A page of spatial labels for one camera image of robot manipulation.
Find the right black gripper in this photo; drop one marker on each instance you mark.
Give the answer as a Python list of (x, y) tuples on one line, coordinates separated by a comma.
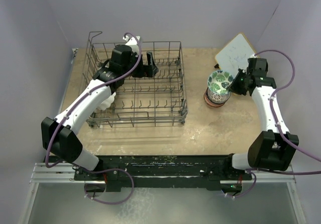
[(233, 87)]

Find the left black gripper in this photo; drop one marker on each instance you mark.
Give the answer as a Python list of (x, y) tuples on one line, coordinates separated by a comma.
[(146, 71)]

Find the green leaf patterned bowl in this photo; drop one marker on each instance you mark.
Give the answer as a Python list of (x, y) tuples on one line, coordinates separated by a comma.
[(219, 81)]

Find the brown patterned white bowl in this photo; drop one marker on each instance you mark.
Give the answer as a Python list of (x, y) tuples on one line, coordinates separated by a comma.
[(217, 98)]

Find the orange red patterned bowl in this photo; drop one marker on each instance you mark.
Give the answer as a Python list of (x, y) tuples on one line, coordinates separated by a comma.
[(211, 104)]

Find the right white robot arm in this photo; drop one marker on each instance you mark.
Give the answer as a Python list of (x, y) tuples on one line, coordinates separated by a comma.
[(270, 149)]

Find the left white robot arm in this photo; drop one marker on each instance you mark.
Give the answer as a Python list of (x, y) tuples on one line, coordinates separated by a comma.
[(59, 135)]

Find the white fluted bowl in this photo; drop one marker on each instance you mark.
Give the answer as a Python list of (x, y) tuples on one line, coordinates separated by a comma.
[(107, 102)]

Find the small whiteboard yellow frame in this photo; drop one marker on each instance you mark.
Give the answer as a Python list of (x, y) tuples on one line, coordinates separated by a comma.
[(234, 55)]

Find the grey wire dish rack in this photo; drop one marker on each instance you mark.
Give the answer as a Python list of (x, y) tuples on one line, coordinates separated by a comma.
[(157, 101)]

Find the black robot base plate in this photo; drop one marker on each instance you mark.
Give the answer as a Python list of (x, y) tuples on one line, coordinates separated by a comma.
[(210, 172)]

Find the aluminium rail frame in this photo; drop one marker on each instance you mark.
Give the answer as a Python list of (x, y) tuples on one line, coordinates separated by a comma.
[(56, 197)]

